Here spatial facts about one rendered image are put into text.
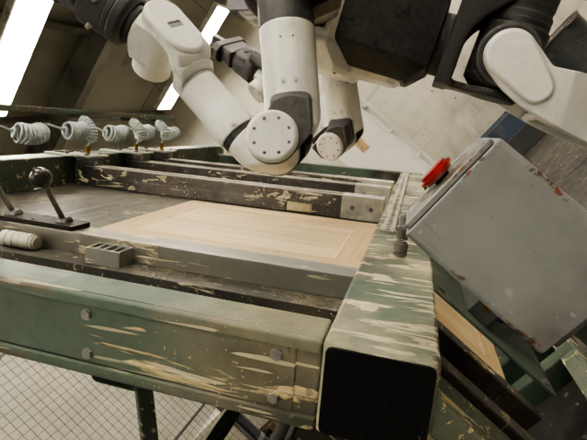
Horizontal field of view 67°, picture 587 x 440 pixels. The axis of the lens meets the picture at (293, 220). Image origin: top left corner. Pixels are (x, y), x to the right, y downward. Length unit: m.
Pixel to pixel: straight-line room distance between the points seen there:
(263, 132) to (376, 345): 0.34
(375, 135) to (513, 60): 4.14
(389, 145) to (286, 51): 4.30
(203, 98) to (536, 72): 0.57
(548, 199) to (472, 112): 5.90
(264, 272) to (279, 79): 0.31
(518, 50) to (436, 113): 5.43
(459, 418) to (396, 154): 4.55
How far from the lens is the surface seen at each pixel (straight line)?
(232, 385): 0.55
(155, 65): 0.80
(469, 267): 0.44
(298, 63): 0.71
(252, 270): 0.76
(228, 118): 0.70
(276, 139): 0.65
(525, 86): 0.90
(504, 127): 5.32
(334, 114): 1.22
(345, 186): 1.63
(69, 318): 0.63
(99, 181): 1.70
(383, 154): 5.00
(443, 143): 6.35
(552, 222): 0.45
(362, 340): 0.50
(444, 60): 0.92
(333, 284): 0.72
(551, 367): 1.70
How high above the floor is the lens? 0.98
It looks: 5 degrees up
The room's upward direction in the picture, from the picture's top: 48 degrees counter-clockwise
